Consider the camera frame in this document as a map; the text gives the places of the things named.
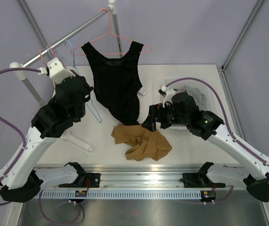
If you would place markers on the metal clothes rack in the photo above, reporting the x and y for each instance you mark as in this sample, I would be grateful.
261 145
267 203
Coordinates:
67 136

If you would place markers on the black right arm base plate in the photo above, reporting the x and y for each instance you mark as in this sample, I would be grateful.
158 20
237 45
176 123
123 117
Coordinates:
195 180

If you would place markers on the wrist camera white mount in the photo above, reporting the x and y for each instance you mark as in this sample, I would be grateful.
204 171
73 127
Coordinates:
56 70
167 93

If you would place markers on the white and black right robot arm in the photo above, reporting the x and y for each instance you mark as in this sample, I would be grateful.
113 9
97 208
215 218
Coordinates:
254 175

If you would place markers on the mauve pink tank top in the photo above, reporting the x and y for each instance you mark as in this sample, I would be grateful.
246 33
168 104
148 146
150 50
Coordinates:
181 89

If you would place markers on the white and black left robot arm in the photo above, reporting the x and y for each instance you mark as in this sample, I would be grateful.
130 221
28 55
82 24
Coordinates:
19 180

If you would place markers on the grey tank top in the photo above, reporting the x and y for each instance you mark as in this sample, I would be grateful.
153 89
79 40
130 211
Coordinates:
199 97

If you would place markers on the white plastic basket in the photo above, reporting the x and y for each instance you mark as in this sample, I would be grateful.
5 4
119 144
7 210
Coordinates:
211 98

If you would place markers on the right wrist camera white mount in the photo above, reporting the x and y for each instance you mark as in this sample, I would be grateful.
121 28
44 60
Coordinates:
167 93

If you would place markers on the black tank top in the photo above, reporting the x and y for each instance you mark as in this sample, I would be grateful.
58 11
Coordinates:
117 82

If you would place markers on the pink hanger under black top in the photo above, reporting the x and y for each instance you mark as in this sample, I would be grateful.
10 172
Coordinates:
111 35

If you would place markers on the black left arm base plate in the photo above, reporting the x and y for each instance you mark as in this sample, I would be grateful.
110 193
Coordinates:
91 180

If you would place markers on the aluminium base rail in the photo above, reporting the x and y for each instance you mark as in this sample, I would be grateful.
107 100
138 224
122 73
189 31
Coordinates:
141 177

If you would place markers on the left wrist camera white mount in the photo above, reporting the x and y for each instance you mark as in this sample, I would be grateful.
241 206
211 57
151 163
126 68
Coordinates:
56 70

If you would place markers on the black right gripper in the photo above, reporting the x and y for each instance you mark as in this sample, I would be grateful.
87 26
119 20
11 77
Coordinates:
158 111

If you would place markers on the white slotted cable duct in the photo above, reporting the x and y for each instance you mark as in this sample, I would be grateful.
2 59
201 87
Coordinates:
121 194

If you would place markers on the brown tank top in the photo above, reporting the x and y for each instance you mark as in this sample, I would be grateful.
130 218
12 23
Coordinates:
144 143

